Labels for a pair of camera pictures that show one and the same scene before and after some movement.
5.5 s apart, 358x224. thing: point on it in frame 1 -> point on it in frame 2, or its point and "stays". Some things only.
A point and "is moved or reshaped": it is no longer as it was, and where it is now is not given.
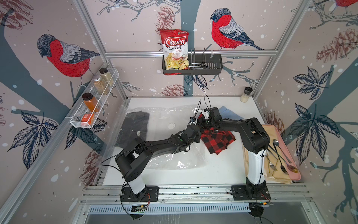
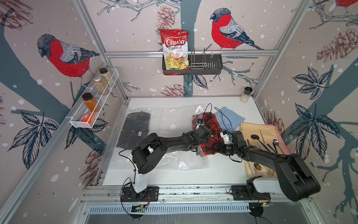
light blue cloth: x=226 y=114 stays
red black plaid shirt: x=215 y=140 is moved or reshaped
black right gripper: x=201 y=122 -> x=221 y=150
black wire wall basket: x=198 y=64 stays
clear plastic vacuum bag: x=153 y=123 stays
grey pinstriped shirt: x=134 y=126 stays
